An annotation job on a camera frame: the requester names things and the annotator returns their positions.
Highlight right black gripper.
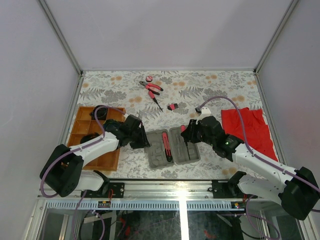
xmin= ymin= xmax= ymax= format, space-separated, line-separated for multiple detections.
xmin=181 ymin=119 xmax=215 ymax=147

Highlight pink black utility knife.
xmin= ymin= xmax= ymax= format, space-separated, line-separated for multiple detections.
xmin=162 ymin=131 xmax=173 ymax=162

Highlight grey plastic tool case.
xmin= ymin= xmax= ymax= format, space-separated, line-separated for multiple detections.
xmin=144 ymin=126 xmax=201 ymax=170

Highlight pink black screwdriver short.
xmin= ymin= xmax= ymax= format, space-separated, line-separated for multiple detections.
xmin=148 ymin=91 xmax=163 ymax=111

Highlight pink black long screwdriver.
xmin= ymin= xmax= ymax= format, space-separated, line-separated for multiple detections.
xmin=180 ymin=125 xmax=191 ymax=160

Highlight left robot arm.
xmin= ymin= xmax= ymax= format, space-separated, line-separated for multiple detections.
xmin=39 ymin=114 xmax=150 ymax=198

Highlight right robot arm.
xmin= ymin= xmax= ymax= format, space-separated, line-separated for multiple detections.
xmin=181 ymin=116 xmax=320 ymax=220

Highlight rolled dark sock middle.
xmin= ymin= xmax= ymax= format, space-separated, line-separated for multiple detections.
xmin=102 ymin=119 xmax=122 ymax=132

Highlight rolled dark sock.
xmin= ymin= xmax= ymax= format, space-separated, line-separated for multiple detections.
xmin=89 ymin=105 xmax=108 ymax=121
xmin=80 ymin=132 xmax=100 ymax=144
xmin=102 ymin=119 xmax=122 ymax=132

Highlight rolled dark sock top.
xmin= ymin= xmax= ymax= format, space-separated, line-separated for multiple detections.
xmin=89 ymin=105 xmax=108 ymax=121

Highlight pink black bit holder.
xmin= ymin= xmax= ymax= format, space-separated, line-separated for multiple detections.
xmin=167 ymin=103 xmax=179 ymax=111

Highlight rolled dark sock lower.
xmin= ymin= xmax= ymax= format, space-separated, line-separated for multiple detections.
xmin=80 ymin=132 xmax=100 ymax=144

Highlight red cloth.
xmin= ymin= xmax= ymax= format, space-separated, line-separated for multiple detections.
xmin=221 ymin=107 xmax=278 ymax=161

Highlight pink black pliers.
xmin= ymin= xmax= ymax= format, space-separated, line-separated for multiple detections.
xmin=139 ymin=81 xmax=164 ymax=95

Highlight orange wooden divided tray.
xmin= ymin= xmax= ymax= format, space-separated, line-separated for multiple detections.
xmin=67 ymin=106 xmax=125 ymax=172

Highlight small red tape measure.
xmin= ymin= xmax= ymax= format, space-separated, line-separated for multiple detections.
xmin=145 ymin=76 xmax=153 ymax=83

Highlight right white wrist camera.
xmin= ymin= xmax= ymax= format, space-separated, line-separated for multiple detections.
xmin=195 ymin=106 xmax=212 ymax=123

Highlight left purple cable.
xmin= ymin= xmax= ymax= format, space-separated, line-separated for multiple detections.
xmin=39 ymin=105 xmax=128 ymax=198

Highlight purple cable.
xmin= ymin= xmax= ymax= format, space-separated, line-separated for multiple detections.
xmin=39 ymin=105 xmax=128 ymax=198
xmin=194 ymin=95 xmax=320 ymax=193

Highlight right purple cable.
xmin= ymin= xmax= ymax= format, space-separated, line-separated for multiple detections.
xmin=194 ymin=95 xmax=320 ymax=193

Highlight aluminium front rail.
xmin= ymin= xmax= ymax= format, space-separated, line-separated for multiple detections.
xmin=37 ymin=180 xmax=248 ymax=211

